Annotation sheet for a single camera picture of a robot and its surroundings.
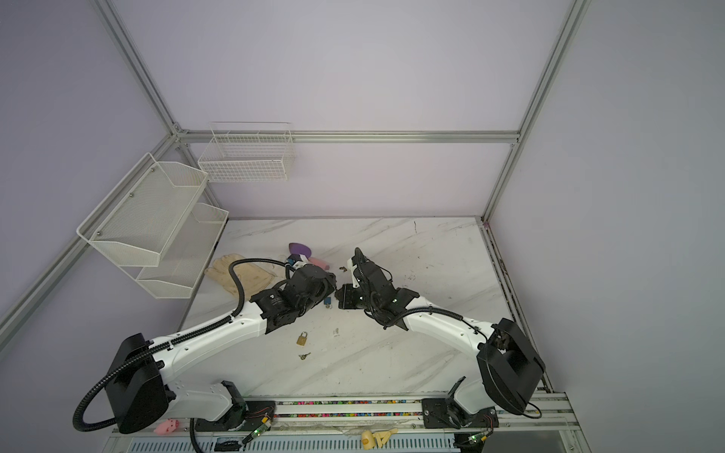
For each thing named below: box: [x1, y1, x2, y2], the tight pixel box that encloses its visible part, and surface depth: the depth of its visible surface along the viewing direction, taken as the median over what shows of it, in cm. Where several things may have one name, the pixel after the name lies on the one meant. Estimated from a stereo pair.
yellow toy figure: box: [361, 428, 399, 451], surface depth 70 cm
